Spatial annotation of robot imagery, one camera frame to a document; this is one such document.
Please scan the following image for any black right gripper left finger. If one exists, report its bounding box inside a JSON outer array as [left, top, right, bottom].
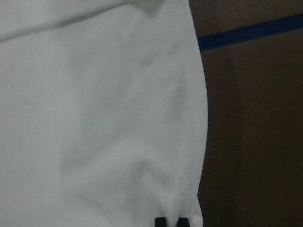
[[154, 217, 167, 227]]

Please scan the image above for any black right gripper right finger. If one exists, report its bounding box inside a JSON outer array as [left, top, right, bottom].
[[176, 217, 189, 227]]

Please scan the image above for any white long-sleeve printed shirt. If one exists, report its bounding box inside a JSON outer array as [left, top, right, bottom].
[[0, 0, 208, 227]]

